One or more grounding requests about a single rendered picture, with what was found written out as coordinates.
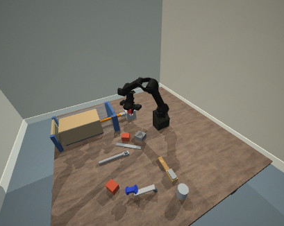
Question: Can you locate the clear-panelled rack with blue posts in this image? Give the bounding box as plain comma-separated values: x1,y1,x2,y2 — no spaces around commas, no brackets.
50,102,118,152

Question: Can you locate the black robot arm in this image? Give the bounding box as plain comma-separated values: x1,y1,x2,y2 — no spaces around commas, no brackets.
117,77,169,118

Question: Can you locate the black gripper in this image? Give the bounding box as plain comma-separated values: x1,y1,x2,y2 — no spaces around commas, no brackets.
119,98,142,113

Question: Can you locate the grey cylinder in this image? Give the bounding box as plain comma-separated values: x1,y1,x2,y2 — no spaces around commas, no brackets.
176,183,189,200

